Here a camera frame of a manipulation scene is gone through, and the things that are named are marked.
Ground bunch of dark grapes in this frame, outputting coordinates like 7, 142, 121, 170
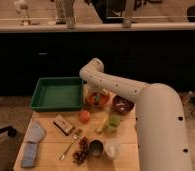
72, 137, 89, 165

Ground dark metal can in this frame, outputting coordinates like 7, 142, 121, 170
89, 140, 104, 157

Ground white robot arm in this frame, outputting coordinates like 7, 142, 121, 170
79, 58, 193, 171

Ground orange fruit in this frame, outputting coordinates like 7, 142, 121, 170
79, 110, 91, 123

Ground white paper cup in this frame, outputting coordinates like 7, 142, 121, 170
104, 139, 121, 159

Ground black chair part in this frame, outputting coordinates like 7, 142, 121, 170
0, 126, 17, 137

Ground brown rectangular box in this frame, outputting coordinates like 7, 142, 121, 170
53, 115, 75, 136

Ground green plastic cup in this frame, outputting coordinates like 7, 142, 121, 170
106, 115, 120, 132

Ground yellow banana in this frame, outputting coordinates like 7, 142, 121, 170
95, 113, 109, 134

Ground green plastic tray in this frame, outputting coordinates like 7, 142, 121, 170
30, 77, 84, 112

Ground dark red bowl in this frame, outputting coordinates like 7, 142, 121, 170
112, 95, 134, 115

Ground orange bowl with items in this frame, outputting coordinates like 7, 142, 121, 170
86, 91, 110, 107

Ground grey folded cloth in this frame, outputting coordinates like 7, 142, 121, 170
26, 121, 46, 143

